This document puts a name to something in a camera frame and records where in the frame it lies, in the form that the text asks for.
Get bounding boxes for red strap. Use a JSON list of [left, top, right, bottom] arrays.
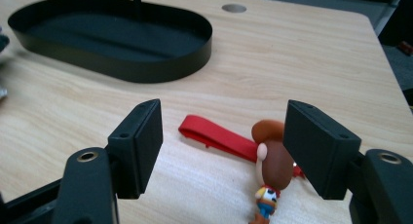
[[177, 114, 306, 224]]

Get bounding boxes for small red object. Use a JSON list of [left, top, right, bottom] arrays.
[[397, 40, 413, 56]]

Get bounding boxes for black oval tray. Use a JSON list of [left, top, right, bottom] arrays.
[[7, 0, 213, 84]]

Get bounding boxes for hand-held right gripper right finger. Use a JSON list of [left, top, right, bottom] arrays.
[[282, 99, 362, 201]]

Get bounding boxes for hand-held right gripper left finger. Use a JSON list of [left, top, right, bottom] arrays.
[[107, 98, 164, 200]]

